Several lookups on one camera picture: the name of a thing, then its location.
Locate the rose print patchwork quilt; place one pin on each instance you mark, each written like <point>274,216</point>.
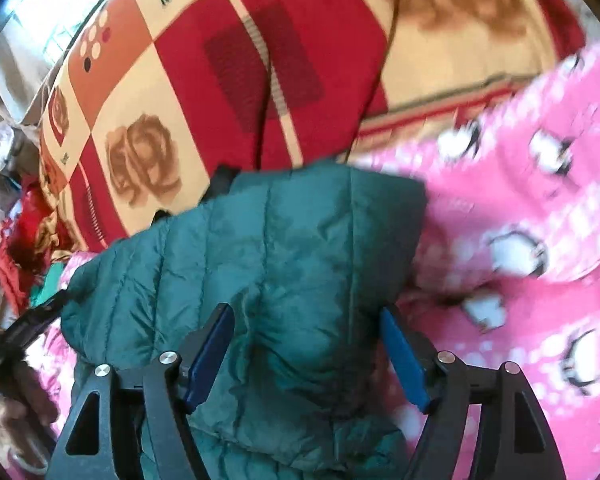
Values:
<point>230,70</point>

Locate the beige curtain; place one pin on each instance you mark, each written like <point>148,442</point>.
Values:
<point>25,85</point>

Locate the teal cloth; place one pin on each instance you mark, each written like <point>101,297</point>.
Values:
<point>50,285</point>

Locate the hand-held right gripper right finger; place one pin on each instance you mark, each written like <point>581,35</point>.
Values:
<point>406,360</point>

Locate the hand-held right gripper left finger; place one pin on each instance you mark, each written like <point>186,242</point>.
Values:
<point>214,345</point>

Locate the pink penguin blanket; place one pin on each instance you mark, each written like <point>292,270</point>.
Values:
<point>520,200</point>

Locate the green quilted jacket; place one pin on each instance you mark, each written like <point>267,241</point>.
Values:
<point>290,260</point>

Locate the red clothes pile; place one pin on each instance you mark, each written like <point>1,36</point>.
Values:
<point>27,240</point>

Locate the window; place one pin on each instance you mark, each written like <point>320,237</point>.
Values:
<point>55,20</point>

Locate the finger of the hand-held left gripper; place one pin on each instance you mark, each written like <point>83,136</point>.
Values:
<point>37,312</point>

